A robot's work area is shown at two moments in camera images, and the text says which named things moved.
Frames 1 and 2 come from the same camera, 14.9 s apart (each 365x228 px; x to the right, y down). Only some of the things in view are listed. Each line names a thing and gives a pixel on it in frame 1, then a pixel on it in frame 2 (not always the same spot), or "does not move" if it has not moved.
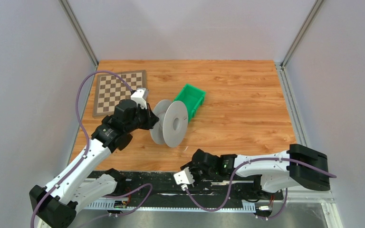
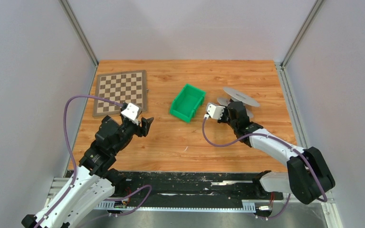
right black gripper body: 198,175 → 225,118
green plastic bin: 194,99 does not move
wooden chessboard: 110,89 does not move
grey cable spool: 172,128 → 237,96
